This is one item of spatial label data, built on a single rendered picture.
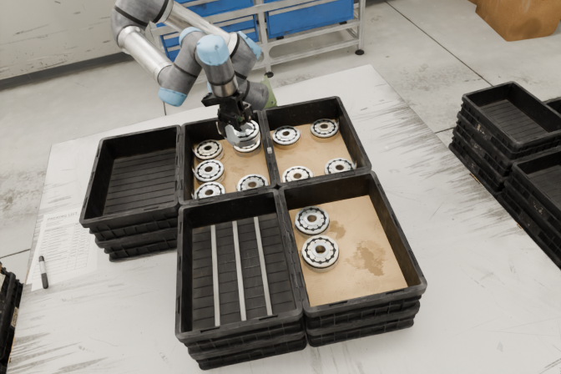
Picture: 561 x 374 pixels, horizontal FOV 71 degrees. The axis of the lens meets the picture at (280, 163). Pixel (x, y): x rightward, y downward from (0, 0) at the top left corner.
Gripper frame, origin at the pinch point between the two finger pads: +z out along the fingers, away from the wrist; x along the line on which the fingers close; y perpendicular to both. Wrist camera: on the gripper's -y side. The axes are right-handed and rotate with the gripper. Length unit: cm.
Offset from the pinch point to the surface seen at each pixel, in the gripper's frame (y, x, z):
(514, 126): 67, 111, 60
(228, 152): -12.4, 3.4, 17.5
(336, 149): 20.9, 25.6, 19.2
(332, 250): 43.0, -12.4, 12.9
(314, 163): 18.0, 15.4, 18.4
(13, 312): -82, -90, 74
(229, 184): -0.8, -8.3, 16.4
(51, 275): -35, -65, 25
